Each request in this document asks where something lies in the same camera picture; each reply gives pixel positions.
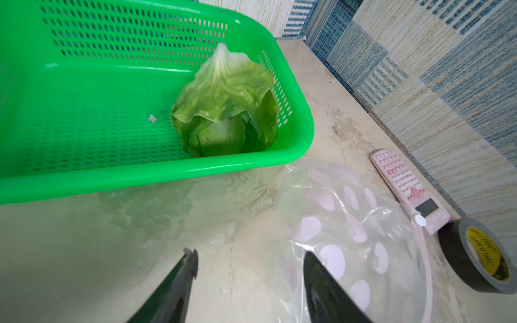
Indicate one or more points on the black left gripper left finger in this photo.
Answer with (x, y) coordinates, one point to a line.
(169, 302)

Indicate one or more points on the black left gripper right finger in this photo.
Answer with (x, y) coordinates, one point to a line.
(326, 299)

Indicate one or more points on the polka dot zip-top bag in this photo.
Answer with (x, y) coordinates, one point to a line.
(368, 243)

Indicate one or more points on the chinese cabbage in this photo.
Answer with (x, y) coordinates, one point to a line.
(228, 108)

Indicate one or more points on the pink calculator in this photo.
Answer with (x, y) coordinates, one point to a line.
(424, 208)

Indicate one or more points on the black tape roll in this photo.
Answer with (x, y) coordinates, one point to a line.
(477, 256)

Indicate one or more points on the green plastic perforated basket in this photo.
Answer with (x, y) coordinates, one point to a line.
(87, 89)

